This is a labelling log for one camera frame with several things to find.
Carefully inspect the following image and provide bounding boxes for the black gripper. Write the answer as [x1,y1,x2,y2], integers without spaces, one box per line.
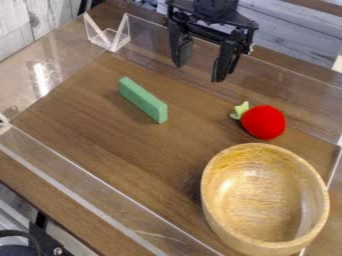
[166,0,259,82]

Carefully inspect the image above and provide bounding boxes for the red plush strawberry toy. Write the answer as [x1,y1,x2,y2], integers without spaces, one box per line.
[230,101,287,140]

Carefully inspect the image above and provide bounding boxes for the green rectangular block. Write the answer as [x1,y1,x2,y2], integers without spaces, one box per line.
[119,77,169,124]

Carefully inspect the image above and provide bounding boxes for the wooden bowl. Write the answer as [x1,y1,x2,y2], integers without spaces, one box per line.
[201,143,330,256]

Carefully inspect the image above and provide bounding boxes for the clear acrylic tray walls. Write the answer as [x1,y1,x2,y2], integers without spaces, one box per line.
[0,18,342,256]

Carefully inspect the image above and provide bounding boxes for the black clamp with screw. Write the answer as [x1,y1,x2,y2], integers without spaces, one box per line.
[0,222,75,256]

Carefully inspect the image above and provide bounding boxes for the clear acrylic corner bracket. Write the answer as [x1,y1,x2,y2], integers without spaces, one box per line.
[83,14,131,52]

